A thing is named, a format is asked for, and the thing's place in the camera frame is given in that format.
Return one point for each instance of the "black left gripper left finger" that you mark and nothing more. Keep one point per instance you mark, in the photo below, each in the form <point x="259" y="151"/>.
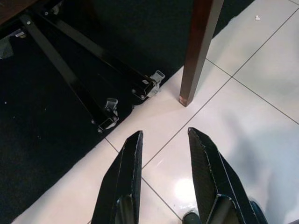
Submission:
<point x="121" y="186"/>

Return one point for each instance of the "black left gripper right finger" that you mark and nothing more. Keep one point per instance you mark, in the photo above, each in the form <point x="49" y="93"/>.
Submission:
<point x="217" y="182"/>

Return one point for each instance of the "grey caster wheel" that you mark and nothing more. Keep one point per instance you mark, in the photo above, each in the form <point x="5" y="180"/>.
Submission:
<point x="111" y="105"/>
<point x="157" y="78"/>

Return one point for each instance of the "black floor mat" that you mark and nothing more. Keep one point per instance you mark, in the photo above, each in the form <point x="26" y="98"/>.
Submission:
<point x="35" y="140"/>

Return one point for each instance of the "dark wooden table leg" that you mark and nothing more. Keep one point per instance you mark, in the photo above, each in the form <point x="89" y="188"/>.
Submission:
<point x="198" y="46"/>

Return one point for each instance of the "black metal stand bar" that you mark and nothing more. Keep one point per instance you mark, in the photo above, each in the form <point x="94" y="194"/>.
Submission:
<point x="58" y="60"/>
<point x="98" y="51"/>

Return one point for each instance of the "white paper scrap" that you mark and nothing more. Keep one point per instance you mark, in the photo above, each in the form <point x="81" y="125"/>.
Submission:
<point x="257" y="18"/>

